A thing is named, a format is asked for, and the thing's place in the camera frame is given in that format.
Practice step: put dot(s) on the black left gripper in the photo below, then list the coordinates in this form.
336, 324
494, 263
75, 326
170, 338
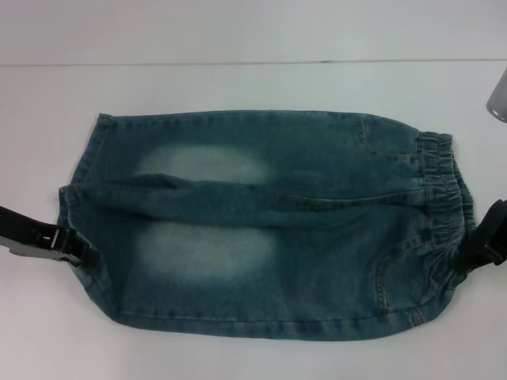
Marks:
16, 229

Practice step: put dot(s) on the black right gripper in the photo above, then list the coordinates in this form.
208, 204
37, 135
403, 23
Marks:
499, 233

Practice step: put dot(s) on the blue denim shorts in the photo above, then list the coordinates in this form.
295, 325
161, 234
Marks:
277, 190

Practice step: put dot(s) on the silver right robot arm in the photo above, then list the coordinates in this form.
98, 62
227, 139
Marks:
498, 95

